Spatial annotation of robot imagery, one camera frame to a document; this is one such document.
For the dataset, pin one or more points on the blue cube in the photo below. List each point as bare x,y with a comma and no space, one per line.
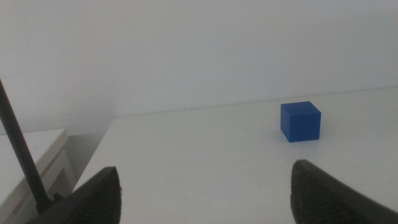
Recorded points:
300,123

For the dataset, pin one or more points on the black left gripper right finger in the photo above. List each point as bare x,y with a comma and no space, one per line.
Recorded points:
320,199

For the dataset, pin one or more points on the white side table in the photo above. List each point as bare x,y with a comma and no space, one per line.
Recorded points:
42,143

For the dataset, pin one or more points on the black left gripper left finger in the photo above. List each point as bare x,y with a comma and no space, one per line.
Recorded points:
96,199

